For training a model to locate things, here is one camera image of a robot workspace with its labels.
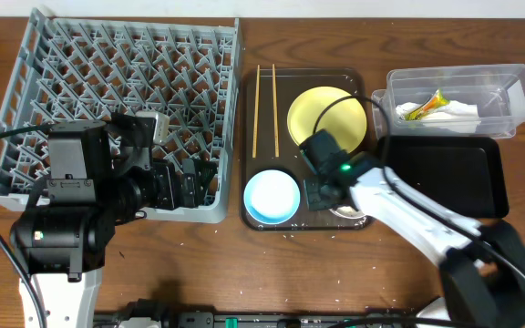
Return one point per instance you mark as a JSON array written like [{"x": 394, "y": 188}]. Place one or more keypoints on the yellow round plate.
[{"x": 345, "y": 121}]

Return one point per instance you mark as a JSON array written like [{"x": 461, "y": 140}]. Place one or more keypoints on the white paper napkin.
[{"x": 453, "y": 118}]

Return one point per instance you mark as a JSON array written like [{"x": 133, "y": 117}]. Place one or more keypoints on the pale pink bowl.
[{"x": 347, "y": 212}]

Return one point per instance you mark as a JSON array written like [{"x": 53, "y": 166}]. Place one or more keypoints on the green orange snack wrapper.
[{"x": 437, "y": 100}]

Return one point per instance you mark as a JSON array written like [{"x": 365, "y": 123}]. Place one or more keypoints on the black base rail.
[{"x": 150, "y": 313}]

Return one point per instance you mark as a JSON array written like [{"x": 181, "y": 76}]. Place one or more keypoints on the wooden chopstick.
[
  {"x": 256, "y": 112},
  {"x": 275, "y": 114}
]

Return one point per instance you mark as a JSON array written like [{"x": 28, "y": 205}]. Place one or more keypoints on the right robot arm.
[{"x": 481, "y": 267}]

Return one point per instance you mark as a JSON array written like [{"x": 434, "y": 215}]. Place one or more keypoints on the black rectangular tray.
[{"x": 464, "y": 174}]

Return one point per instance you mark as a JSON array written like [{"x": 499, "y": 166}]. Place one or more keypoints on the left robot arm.
[{"x": 102, "y": 175}]

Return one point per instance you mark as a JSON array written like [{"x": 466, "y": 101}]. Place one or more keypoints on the grey plastic dish rack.
[{"x": 77, "y": 69}]

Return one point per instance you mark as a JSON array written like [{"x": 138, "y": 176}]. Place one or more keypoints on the light blue bowl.
[{"x": 271, "y": 197}]

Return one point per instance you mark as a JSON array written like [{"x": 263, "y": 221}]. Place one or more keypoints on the clear plastic waste bin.
[{"x": 497, "y": 90}]

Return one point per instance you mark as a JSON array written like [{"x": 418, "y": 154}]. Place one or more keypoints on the dark brown serving tray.
[{"x": 291, "y": 82}]

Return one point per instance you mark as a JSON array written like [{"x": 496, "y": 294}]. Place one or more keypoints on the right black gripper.
[{"x": 314, "y": 203}]

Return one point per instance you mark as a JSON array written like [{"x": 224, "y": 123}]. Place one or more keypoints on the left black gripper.
[{"x": 189, "y": 182}]

